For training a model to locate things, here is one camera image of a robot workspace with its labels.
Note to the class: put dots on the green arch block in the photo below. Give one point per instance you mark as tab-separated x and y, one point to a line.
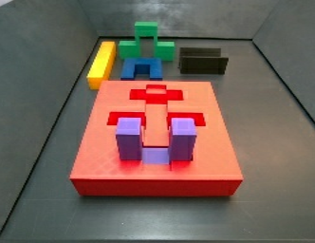
129	49

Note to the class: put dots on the black slotted holder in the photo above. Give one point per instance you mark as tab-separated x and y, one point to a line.
203	60

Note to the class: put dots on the purple U-shaped block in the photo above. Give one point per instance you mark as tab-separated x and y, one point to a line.
179	150

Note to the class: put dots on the blue U-shaped block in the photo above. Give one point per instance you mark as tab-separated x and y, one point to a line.
143	66

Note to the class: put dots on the red fixture base block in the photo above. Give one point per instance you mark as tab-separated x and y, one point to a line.
155	103

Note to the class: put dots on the yellow long bar block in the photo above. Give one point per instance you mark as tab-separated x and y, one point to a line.
101	65

